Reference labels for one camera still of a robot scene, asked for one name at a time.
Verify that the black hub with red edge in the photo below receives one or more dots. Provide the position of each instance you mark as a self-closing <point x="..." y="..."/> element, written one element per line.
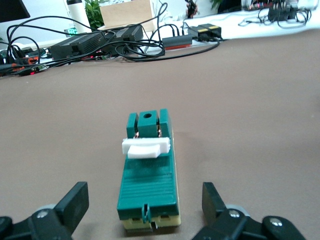
<point x="177" y="41"/>

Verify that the black monitor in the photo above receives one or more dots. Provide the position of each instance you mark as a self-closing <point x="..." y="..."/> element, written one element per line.
<point x="12" y="8"/>

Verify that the green plant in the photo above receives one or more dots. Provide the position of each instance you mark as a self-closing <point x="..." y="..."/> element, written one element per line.
<point x="93" y="15"/>

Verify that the green circuit board module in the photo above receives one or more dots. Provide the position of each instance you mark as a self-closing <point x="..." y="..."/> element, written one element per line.
<point x="147" y="190"/>

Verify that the white bottle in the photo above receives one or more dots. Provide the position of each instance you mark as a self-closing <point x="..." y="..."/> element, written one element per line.
<point x="77" y="15"/>

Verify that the black box with yellow labels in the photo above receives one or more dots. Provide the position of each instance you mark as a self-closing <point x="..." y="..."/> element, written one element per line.
<point x="207" y="31"/>

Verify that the green digital display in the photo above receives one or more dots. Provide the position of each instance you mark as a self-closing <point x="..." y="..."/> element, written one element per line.
<point x="71" y="31"/>

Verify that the large black power brick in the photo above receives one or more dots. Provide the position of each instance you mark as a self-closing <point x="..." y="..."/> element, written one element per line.
<point x="75" y="45"/>

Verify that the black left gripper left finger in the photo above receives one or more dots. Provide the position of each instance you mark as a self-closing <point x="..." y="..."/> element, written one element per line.
<point x="50" y="222"/>

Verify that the orange black connector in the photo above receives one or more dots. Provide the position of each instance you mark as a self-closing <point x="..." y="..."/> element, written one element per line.
<point x="31" y="60"/>

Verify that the plain beige carton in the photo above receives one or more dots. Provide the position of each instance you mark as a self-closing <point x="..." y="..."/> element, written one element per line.
<point x="127" y="13"/>

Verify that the black electronic device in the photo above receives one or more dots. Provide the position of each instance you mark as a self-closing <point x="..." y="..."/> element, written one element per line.
<point x="282" y="12"/>

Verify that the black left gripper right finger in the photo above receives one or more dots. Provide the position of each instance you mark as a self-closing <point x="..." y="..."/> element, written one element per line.
<point x="232" y="225"/>

